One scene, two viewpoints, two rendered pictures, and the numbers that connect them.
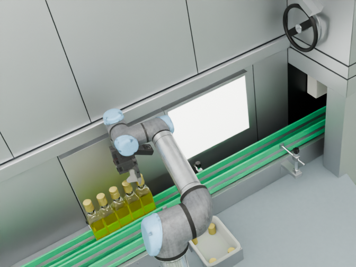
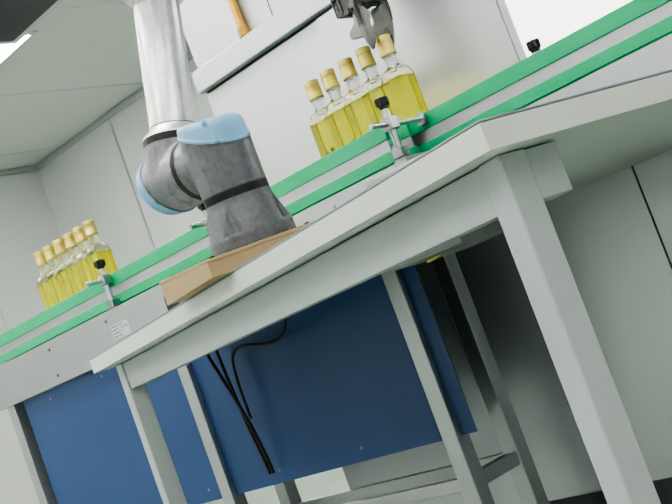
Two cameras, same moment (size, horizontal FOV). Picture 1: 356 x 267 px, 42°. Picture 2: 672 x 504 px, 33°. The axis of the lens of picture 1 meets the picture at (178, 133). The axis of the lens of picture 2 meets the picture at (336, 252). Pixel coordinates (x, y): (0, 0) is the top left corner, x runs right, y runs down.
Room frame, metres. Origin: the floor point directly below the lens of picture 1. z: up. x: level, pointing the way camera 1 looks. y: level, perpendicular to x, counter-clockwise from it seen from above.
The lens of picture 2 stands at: (0.12, -1.79, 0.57)
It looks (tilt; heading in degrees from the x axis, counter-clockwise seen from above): 5 degrees up; 64
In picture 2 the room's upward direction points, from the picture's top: 20 degrees counter-clockwise
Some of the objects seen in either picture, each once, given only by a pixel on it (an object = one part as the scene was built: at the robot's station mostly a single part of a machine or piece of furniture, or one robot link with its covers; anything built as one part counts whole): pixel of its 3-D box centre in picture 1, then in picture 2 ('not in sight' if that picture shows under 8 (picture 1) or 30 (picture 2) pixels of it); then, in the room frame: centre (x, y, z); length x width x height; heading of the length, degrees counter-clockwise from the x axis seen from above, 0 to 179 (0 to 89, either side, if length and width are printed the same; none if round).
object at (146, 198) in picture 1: (147, 203); (410, 113); (1.37, 0.20, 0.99); 0.06 x 0.06 x 0.21; 21
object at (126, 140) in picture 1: (128, 138); not in sight; (1.27, 0.18, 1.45); 0.11 x 0.11 x 0.08; 15
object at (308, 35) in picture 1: (302, 26); not in sight; (1.70, -0.61, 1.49); 0.21 x 0.05 x 0.21; 21
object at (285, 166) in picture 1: (292, 163); not in sight; (1.50, -0.50, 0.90); 0.17 x 0.05 x 0.23; 21
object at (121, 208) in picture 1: (123, 216); (372, 134); (1.33, 0.31, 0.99); 0.06 x 0.06 x 0.21; 22
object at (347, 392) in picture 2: not in sight; (230, 403); (1.03, 0.94, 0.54); 1.59 x 0.18 x 0.43; 111
